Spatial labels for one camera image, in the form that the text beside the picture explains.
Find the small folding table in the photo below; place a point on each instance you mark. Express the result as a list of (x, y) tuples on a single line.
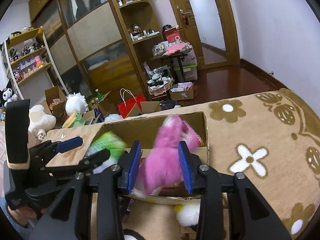
[(177, 65)]

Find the striped plush toy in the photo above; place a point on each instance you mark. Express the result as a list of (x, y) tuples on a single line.
[(158, 73)]

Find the beige flower-print blanket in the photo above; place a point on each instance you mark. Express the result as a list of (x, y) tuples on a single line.
[(250, 130)]

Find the pink soft item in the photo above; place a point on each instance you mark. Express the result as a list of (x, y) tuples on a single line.
[(192, 135)]

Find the black card packet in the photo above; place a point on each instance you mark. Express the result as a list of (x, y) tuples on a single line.
[(126, 207)]

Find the pink plush figure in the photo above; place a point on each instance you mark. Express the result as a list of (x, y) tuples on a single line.
[(39, 62)]

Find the cardboard box with bottles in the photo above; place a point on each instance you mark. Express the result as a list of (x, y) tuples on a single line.
[(107, 107)]

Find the white shelf with figures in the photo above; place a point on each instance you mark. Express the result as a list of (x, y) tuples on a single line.
[(32, 73)]

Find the flat cardboard piece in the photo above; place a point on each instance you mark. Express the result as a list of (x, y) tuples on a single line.
[(150, 107)]

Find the clear plastic storage box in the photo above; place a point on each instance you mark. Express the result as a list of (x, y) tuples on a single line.
[(190, 71)]

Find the wooden corner shelf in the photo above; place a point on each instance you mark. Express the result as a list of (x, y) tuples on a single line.
[(135, 60)]

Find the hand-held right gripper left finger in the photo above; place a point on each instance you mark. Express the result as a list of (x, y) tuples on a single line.
[(132, 167)]

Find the person's left hand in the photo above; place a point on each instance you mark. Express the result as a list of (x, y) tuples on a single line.
[(23, 216)]

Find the red paper bag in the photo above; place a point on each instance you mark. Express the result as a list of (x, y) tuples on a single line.
[(127, 110)]

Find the light blue soft bundle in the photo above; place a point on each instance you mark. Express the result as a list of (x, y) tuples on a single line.
[(112, 118)]

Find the pink cloth pile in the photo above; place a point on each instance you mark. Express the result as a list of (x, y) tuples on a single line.
[(175, 48)]

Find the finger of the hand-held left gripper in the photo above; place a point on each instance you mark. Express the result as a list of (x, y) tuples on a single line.
[(70, 143), (97, 157)]

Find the black-hooded plush doll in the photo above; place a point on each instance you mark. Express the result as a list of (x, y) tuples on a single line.
[(7, 95)]

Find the red gift box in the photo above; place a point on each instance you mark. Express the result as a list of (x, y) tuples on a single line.
[(171, 36)]

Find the pink plush toy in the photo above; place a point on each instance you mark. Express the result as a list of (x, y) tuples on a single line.
[(162, 165)]

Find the small cardboard box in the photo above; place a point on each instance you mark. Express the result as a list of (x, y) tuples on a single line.
[(183, 95)]

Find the lace-trimmed basket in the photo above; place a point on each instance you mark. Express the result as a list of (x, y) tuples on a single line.
[(160, 90)]

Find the white fluffy plush toy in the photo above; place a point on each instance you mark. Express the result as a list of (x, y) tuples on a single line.
[(187, 215)]

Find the green and yellow toy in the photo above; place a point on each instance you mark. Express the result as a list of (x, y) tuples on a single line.
[(72, 121)]

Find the green soft packet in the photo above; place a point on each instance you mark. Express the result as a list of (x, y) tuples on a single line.
[(107, 142)]

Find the wooden sliding-door wardrobe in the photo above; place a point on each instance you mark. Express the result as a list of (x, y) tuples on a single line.
[(92, 32)]

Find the open cardboard box with trinkets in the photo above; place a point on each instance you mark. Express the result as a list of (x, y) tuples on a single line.
[(53, 95)]

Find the white and beige plush animal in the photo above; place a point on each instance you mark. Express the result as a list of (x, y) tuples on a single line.
[(42, 120)]

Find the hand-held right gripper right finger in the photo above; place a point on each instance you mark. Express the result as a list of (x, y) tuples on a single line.
[(186, 167)]

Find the wooden door with glass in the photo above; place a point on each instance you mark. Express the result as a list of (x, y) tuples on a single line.
[(215, 17)]

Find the white-haired plush head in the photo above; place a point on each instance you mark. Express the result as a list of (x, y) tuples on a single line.
[(76, 105)]

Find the green bottle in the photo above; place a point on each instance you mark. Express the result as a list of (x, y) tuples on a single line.
[(98, 95)]

